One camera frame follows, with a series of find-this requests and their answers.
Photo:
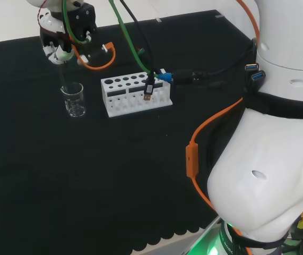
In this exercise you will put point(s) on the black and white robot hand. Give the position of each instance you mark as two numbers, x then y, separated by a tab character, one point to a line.
81	24

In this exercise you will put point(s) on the clear glass rod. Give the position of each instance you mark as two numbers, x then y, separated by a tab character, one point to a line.
62	77

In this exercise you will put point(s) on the white test tube rack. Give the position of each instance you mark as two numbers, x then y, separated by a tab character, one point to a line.
114	89

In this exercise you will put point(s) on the clear acrylic cloth clip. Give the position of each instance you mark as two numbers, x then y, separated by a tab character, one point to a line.
219	16
158	20

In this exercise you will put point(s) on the clear glass beaker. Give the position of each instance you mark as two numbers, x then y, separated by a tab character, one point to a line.
74	106

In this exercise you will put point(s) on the black bench cloth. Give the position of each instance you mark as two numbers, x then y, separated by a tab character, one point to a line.
87	172

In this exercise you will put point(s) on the USB hub with blue ports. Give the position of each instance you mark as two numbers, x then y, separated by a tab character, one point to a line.
257	77

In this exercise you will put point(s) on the grey metal base plate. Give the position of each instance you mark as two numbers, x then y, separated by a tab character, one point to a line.
183	239

